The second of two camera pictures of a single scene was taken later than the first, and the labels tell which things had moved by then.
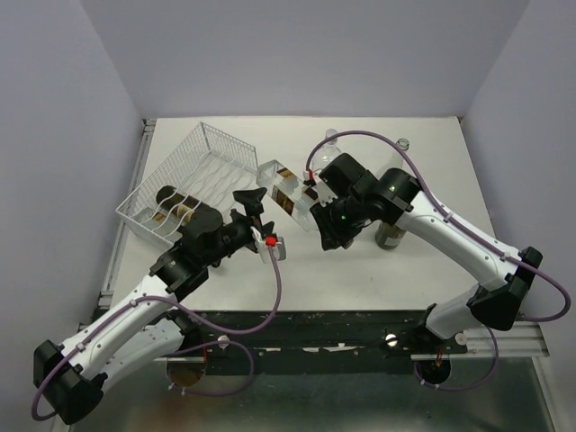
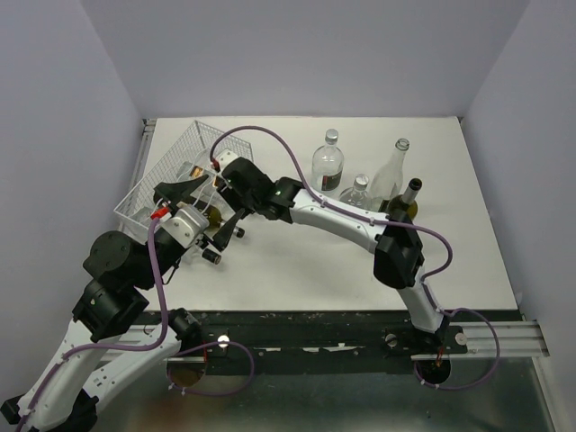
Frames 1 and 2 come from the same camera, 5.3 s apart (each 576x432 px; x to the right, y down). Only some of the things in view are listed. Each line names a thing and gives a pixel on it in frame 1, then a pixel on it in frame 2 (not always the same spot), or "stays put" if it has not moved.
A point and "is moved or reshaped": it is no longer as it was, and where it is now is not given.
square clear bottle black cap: x=293 y=195 is moved or reshaped
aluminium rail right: x=513 y=341 stays put
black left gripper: x=254 y=207 to x=175 y=192
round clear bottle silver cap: x=326 y=154 stays put
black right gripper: x=331 y=236 to x=230 y=196
